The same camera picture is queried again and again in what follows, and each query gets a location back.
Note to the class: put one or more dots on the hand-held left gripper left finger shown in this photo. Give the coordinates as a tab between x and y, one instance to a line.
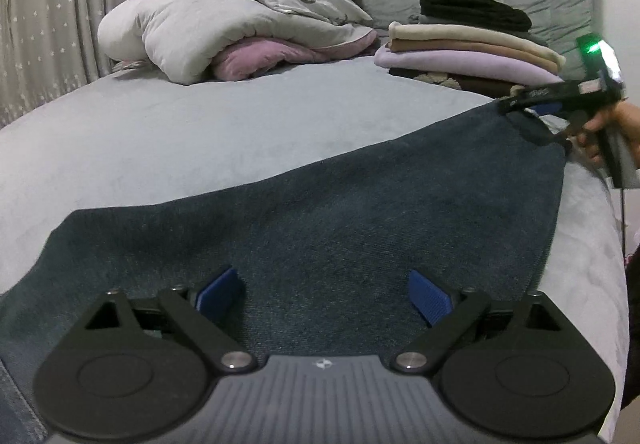
220	291

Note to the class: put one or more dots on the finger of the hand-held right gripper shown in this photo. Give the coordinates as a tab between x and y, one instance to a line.
540	95
545	109

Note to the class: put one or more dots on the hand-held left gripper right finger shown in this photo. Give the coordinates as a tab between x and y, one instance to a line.
430	296

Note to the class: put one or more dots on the dark blue jeans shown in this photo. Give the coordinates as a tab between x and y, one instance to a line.
350	224

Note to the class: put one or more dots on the stack of folded clothes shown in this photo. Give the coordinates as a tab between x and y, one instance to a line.
450	33

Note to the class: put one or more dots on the person's right hand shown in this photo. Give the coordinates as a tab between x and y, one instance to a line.
627	116

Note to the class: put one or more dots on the folded lilac garment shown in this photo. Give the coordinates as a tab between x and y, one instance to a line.
450	64

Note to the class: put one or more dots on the folded tan garment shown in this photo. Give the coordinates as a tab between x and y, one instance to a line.
450	48

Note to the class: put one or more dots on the folded black garment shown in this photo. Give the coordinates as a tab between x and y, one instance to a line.
475	9

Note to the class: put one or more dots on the person's dark clothing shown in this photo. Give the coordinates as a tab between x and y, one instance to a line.
634	324

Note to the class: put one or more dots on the pink blanket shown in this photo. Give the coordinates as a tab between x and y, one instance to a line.
260	56

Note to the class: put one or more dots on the grey quilt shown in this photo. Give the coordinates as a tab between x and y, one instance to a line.
190	34

